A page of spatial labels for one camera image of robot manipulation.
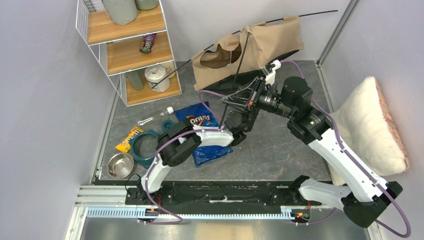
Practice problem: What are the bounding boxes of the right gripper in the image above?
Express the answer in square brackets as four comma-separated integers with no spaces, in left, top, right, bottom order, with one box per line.
[222,76,296,119]

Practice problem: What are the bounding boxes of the black tent pole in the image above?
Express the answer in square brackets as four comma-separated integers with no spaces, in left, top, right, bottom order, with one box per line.
[218,32,251,129]
[150,9,339,90]

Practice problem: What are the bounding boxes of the tan pet tent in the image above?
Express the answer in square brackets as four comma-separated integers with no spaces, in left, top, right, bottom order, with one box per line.
[191,16,304,91]

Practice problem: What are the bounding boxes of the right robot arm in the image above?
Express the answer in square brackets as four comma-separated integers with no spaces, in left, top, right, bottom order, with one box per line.
[222,76,403,228]

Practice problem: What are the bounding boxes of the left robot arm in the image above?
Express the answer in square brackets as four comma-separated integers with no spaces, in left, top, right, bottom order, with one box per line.
[137,110,259,205]

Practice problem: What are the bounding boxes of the white fluffy pet cushion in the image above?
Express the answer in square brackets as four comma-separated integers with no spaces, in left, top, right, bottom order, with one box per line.
[330,76,410,176]

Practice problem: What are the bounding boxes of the steel pet bowl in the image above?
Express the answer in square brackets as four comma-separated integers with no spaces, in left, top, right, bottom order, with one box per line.
[107,152,134,179]

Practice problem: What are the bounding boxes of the blue Doritos chip bag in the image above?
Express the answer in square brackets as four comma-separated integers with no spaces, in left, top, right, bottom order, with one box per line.
[175,101,233,168]

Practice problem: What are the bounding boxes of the clear plastic bottle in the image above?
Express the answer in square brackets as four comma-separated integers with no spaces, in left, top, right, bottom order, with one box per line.
[137,106,174,127]

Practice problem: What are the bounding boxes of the white ceramic mug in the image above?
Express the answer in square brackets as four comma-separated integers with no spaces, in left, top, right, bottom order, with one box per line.
[161,61,176,78]

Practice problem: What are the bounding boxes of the green can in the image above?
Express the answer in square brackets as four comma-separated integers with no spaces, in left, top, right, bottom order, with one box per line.
[126,70,145,91]

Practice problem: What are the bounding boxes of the brown candy bag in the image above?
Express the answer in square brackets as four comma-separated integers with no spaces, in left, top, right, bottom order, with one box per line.
[139,33,157,54]

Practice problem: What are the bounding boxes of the yellow candy bag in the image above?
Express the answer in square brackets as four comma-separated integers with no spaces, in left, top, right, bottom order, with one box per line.
[115,126,144,153]

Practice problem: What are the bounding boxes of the grey felt basket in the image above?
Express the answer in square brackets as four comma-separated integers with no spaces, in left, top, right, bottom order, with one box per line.
[135,0,159,11]
[102,0,138,25]

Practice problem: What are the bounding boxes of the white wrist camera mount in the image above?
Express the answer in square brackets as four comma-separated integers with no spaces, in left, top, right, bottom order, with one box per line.
[260,59,281,86]

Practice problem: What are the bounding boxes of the black mounting base plate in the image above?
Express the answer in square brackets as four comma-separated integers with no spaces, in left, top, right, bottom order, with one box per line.
[114,178,323,216]

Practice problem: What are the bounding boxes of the white wire wooden shelf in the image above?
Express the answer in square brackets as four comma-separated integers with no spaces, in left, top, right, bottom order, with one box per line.
[75,0,182,107]

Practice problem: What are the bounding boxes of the aluminium corner rail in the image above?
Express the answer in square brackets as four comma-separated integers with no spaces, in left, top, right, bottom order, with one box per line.
[316,0,361,67]

